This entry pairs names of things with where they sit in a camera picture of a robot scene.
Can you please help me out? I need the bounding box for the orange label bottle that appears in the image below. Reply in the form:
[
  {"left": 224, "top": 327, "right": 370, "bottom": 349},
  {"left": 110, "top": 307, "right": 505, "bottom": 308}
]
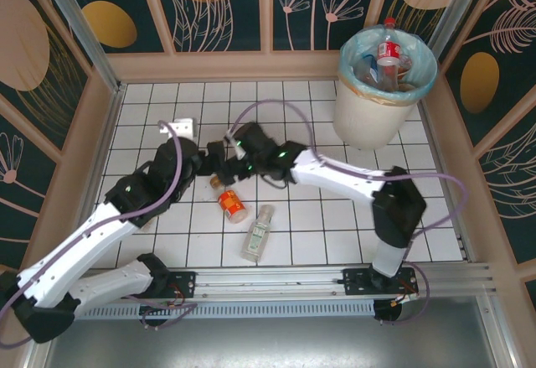
[{"left": 210, "top": 174, "right": 248, "bottom": 223}]

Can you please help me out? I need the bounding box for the clear bottle with green label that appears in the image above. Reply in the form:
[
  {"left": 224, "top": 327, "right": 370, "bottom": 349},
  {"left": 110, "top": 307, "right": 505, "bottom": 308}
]
[{"left": 240, "top": 204, "right": 276, "bottom": 264}]

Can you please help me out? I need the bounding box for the white plastic waste bin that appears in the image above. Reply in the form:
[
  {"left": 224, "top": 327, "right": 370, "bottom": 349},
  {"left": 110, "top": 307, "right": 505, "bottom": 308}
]
[{"left": 332, "top": 76, "right": 420, "bottom": 151}]

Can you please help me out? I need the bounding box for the cola bottle with red label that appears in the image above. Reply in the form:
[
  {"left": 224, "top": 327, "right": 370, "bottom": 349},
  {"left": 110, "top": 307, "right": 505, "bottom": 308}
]
[{"left": 375, "top": 17, "right": 406, "bottom": 92}]

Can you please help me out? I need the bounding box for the white trash bin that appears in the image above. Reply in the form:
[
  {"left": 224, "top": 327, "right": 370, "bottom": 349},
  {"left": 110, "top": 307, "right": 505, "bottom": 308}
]
[{"left": 338, "top": 25, "right": 440, "bottom": 104}]

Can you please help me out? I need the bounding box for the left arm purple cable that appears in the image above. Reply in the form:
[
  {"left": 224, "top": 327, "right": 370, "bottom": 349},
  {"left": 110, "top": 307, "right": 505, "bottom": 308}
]
[{"left": 0, "top": 120, "right": 198, "bottom": 348}]

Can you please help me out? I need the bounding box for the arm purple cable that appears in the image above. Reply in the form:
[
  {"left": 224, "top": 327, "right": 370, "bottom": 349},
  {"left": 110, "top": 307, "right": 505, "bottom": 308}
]
[
  {"left": 0, "top": 120, "right": 198, "bottom": 348},
  {"left": 225, "top": 98, "right": 470, "bottom": 327}
]

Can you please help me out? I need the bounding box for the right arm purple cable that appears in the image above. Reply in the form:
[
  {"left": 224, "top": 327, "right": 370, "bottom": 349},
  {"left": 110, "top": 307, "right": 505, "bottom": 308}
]
[{"left": 225, "top": 98, "right": 470, "bottom": 327}]

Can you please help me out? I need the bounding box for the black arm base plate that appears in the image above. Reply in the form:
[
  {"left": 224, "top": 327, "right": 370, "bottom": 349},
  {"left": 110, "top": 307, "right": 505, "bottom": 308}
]
[
  {"left": 120, "top": 270, "right": 198, "bottom": 301},
  {"left": 342, "top": 265, "right": 420, "bottom": 297}
]

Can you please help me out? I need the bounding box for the aluminium mounting rail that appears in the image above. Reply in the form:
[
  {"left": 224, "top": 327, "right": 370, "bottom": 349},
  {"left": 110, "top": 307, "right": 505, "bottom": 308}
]
[{"left": 39, "top": 262, "right": 499, "bottom": 302}]

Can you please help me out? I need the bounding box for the red and black wire bundle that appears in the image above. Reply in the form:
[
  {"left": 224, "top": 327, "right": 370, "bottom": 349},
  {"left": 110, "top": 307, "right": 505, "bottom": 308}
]
[
  {"left": 166, "top": 282, "right": 188, "bottom": 303},
  {"left": 391, "top": 286, "right": 420, "bottom": 305}
]

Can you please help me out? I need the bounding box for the slotted grey cable duct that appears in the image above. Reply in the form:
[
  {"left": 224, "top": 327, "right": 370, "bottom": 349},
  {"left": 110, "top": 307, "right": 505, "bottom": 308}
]
[{"left": 56, "top": 300, "right": 377, "bottom": 321}]

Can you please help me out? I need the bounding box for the aluminium frame post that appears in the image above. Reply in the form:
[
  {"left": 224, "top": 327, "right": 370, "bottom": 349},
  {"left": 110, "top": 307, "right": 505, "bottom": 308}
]
[
  {"left": 33, "top": 0, "right": 126, "bottom": 95},
  {"left": 433, "top": 0, "right": 502, "bottom": 65}
]

